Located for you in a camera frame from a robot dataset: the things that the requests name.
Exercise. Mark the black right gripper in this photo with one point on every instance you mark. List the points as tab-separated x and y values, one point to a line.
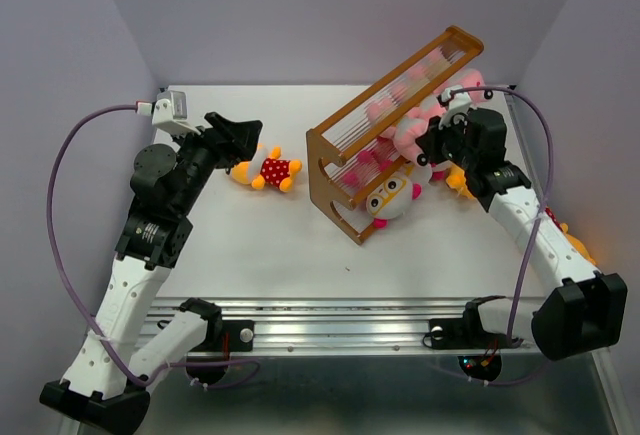
429	140

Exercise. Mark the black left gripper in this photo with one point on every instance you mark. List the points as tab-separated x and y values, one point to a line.
229	140

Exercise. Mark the yellow bear plush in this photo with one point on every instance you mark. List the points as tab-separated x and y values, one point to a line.
456	180
575	242
267	168

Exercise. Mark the white glasses plush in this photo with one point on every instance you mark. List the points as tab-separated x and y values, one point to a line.
418	174
392	197
439	171

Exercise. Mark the pink plush with wheels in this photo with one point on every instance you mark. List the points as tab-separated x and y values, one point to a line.
470	82

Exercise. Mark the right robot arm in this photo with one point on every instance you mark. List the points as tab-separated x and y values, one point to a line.
583	309

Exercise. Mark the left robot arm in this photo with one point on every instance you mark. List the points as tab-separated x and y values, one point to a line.
109	384

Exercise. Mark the wooden toy shelf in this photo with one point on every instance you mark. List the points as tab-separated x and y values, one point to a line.
347	154

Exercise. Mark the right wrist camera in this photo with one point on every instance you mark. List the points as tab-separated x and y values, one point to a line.
454	100

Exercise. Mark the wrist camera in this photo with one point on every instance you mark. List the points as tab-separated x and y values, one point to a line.
168	113
454	100

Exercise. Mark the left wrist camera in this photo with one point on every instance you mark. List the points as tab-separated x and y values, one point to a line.
168	113

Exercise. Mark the aluminium rail frame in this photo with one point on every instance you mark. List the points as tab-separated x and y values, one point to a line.
340	327

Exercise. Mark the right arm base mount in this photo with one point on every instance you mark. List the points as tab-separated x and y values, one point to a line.
481	351

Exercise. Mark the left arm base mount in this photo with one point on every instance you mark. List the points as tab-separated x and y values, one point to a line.
234	336

